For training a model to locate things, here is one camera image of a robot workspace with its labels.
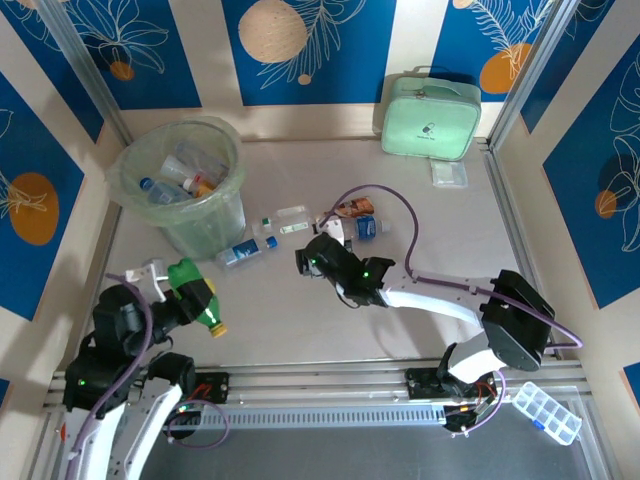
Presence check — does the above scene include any green bottle yellow cap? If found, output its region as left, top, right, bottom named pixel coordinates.
left=166, top=258, right=230, bottom=340

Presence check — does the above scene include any clear bottle green white label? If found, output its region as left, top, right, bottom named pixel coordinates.
left=251, top=203, right=314, bottom=240

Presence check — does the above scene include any small bottle blue label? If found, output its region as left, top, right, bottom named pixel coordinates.
left=216, top=236, right=280, bottom=270

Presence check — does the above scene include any brown drink pouch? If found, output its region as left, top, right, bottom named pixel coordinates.
left=332, top=196, right=376, bottom=221

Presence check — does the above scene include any clear bottle blue cap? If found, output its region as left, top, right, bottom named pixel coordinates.
left=138, top=175, right=194, bottom=205

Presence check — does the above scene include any frosted plastic cup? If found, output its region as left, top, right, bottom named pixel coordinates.
left=159, top=153, right=201, bottom=184

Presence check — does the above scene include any translucent plastic bin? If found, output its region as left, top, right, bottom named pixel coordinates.
left=106, top=116, right=249, bottom=262

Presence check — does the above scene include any small clear plastic sachet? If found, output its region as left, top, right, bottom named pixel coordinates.
left=430, top=159, right=470, bottom=189

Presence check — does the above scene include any mint green zip case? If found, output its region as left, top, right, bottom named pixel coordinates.
left=380, top=66, right=484, bottom=162

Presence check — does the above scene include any grey metal panel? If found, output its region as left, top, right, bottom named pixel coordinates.
left=139, top=427, right=601, bottom=480

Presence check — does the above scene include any clear plastic organiser box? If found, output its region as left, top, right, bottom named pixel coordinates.
left=509, top=381, right=585, bottom=446

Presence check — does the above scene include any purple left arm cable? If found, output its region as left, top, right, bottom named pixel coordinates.
left=67, top=272, right=231, bottom=480

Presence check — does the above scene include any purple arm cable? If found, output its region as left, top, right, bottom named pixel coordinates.
left=322, top=185, right=585, bottom=436
left=67, top=272, right=231, bottom=480

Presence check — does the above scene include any aluminium side rail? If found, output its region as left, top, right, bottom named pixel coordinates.
left=479, top=137, right=551, bottom=361
left=69, top=199, right=126, bottom=371

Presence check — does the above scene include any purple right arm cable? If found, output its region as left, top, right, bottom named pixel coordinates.
left=322, top=185, right=585, bottom=436

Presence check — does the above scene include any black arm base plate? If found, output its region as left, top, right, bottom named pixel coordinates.
left=192, top=370, right=232, bottom=406
left=405, top=367, right=501, bottom=401

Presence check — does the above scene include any coloured wire bundle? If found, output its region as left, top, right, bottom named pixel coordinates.
left=442, top=379, right=504, bottom=436
left=174, top=382, right=209, bottom=426

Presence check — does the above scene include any aluminium frame rail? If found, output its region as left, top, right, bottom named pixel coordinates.
left=42, top=357, right=591, bottom=416

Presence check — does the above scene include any grey slotted cable duct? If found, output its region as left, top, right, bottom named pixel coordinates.
left=164, top=405, right=446, bottom=431

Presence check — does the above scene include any aluminium frame post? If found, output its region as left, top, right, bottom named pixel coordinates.
left=37, top=0, right=134, bottom=146
left=487, top=0, right=584, bottom=151

